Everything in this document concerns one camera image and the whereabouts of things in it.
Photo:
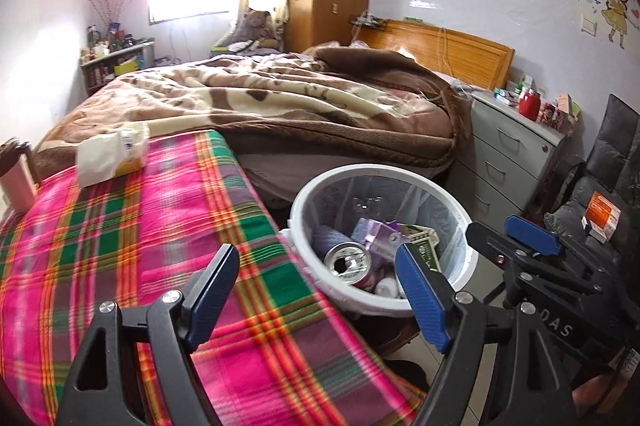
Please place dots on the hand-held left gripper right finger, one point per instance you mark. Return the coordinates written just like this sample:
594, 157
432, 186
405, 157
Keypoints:
420, 301

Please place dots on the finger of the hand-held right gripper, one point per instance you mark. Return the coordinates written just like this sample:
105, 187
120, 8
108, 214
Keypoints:
532, 236
487, 238

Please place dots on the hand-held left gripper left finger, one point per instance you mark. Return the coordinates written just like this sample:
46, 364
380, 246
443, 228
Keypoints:
215, 296

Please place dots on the white purple medicine box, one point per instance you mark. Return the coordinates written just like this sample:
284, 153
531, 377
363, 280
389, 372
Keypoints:
385, 252

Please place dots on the red drink can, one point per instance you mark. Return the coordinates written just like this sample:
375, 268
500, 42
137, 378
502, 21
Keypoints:
347, 263

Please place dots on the purple drink carton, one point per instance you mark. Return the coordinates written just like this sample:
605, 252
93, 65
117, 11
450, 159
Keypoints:
370, 230

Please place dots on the pale lavender towel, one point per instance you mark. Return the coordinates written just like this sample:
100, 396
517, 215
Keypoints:
330, 238

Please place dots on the white trash bin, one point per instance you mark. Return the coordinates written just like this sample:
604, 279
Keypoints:
345, 196

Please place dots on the orange white box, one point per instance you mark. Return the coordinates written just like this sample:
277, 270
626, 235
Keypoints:
602, 211

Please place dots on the pink green plaid blanket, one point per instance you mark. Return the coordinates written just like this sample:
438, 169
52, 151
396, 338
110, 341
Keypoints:
150, 226

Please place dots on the grey nightstand with drawers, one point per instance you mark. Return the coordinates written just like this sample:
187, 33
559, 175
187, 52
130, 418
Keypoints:
505, 140

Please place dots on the red patterned box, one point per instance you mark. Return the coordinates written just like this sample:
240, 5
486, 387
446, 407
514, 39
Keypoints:
555, 118

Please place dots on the black cushioned chair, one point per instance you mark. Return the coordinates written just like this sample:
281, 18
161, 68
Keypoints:
615, 140

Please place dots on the red jar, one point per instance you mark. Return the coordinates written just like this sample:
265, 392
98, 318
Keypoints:
529, 104

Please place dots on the small pink box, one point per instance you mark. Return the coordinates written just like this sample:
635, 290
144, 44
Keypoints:
565, 102

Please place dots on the green white medicine box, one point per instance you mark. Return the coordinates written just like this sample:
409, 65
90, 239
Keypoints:
505, 96

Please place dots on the yellow tissue pack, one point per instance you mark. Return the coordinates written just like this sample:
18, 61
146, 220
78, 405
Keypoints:
105, 155

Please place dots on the wooden headboard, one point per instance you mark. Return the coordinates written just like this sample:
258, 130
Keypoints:
450, 50

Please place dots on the brown patterned blanket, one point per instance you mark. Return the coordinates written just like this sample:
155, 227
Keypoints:
300, 105

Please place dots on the pink mug with brown lid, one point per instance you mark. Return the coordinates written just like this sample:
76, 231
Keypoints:
20, 191

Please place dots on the cluttered grey shelf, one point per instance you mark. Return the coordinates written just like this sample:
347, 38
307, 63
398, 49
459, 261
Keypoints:
115, 65

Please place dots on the brown teddy bear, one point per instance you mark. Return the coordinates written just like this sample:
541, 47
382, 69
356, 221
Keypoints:
255, 25

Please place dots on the dried branches bouquet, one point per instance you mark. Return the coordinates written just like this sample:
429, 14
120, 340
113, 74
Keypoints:
112, 5

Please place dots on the white wall switch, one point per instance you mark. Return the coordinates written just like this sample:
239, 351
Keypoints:
589, 25

